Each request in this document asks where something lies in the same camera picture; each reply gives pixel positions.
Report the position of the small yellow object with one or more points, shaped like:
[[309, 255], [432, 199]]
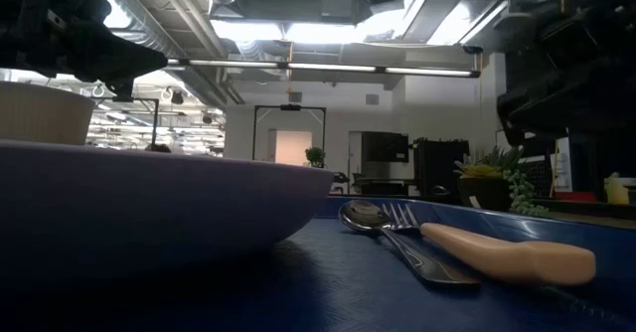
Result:
[[616, 190]]

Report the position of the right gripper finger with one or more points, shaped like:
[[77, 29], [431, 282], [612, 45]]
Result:
[[556, 120], [561, 93]]

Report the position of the black ceiling camera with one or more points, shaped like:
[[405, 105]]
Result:
[[472, 49]]

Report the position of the silver metal spoon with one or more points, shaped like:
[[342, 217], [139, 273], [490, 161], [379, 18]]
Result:
[[365, 216]]

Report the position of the succulent plant in dark pot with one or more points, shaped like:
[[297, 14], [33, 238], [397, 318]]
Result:
[[484, 193]]

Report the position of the long ceiling light bar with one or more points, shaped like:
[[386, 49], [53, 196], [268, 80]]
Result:
[[328, 67]]

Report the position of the black monitor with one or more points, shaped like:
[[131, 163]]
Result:
[[385, 147]]

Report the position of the small green potted plant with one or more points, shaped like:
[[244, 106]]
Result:
[[315, 155]]

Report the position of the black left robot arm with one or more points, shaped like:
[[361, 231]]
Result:
[[15, 34]]

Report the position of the beige paper cup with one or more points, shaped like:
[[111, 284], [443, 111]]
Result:
[[45, 116]]

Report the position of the black cabinet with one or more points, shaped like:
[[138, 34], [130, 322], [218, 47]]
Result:
[[439, 163]]

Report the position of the lavender round plate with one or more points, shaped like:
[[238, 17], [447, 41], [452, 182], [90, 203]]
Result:
[[149, 208]]

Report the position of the blue plastic tray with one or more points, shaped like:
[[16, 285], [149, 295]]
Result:
[[348, 292]]

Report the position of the white box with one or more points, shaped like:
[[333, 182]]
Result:
[[564, 165]]

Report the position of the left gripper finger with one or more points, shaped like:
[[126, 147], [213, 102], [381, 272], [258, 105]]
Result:
[[124, 69], [114, 48]]

